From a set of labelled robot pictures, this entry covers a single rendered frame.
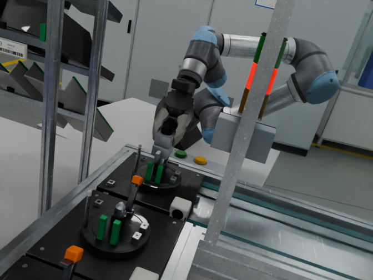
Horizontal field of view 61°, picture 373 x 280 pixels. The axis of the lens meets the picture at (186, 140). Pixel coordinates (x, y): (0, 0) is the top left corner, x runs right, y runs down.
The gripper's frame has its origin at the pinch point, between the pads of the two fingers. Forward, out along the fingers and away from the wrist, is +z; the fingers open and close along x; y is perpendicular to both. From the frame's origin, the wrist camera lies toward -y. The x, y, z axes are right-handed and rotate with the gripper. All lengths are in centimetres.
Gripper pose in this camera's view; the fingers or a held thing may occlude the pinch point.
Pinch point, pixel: (164, 138)
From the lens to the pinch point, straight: 84.3
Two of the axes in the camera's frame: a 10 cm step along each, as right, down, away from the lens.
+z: -3.3, 8.9, -3.0
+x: -9.4, -3.0, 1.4
